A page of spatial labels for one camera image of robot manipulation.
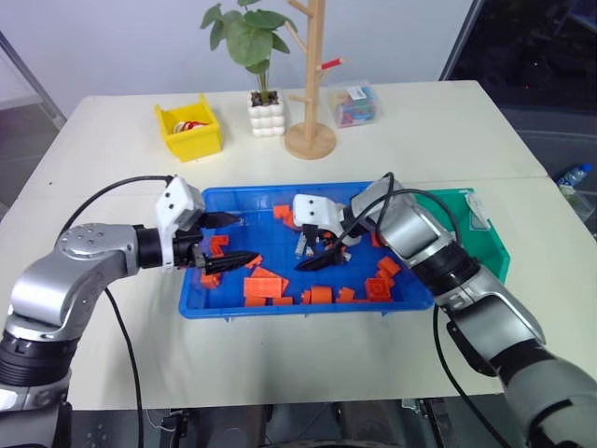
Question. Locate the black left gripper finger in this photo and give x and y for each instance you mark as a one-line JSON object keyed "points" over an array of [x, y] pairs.
{"points": [[219, 219], [231, 261]]}

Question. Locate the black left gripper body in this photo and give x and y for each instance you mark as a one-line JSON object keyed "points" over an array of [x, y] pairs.
{"points": [[189, 249]]}

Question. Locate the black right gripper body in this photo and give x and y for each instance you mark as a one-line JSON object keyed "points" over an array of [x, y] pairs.
{"points": [[329, 242]]}

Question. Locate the grey battery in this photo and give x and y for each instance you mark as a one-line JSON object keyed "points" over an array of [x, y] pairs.
{"points": [[304, 246], [478, 212]]}

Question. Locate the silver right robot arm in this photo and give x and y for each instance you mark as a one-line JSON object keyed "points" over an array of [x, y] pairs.
{"points": [[490, 298]]}

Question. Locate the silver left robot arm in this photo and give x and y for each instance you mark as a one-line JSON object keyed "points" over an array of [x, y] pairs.
{"points": [[84, 247]]}

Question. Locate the blue plastic bin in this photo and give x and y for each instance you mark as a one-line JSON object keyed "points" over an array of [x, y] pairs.
{"points": [[261, 312]]}

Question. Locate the yellow plastic bin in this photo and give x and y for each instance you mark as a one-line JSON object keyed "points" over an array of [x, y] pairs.
{"points": [[196, 144]]}

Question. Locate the green plastic bin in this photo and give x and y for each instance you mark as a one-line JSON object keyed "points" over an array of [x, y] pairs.
{"points": [[485, 252]]}

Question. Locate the curved orange block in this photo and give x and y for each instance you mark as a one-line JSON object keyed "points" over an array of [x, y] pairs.
{"points": [[322, 295]]}

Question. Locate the large flat orange block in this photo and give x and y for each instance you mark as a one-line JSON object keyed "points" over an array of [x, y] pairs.
{"points": [[266, 287]]}

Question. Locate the square orange block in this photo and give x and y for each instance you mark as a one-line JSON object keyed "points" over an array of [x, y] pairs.
{"points": [[379, 289]]}

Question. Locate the red and white small parts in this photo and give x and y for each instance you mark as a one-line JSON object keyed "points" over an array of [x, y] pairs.
{"points": [[191, 126]]}

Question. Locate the white bubble plant pot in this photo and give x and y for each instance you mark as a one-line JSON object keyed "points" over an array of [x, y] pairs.
{"points": [[267, 119]]}

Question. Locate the clear box of coloured pieces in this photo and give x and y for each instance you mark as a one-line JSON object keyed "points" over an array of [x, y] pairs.
{"points": [[356, 105]]}

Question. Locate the wooden tree stand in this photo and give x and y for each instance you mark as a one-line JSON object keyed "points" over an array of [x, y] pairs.
{"points": [[313, 93]]}

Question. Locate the grey battery in clear wrap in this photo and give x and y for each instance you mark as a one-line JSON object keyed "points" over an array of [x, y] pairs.
{"points": [[478, 212]]}

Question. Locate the red peg tip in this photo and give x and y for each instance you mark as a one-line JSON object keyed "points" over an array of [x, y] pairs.
{"points": [[333, 63]]}

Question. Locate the green leafy plant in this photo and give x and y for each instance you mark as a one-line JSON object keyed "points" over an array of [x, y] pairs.
{"points": [[252, 37]]}

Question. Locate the plastic water bottle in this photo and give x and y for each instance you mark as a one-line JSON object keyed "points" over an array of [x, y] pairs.
{"points": [[576, 184]]}

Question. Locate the dark glass panel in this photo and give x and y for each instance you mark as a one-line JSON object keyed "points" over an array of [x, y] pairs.
{"points": [[527, 42]]}

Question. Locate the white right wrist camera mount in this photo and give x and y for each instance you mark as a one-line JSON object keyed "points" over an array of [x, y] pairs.
{"points": [[317, 210]]}

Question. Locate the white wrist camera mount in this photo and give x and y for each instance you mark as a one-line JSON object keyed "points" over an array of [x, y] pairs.
{"points": [[317, 210], [179, 200]]}

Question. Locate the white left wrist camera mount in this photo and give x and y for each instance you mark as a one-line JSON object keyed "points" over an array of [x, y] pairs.
{"points": [[179, 200]]}

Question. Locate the grey metal frame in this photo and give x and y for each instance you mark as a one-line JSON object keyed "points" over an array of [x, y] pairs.
{"points": [[32, 79]]}

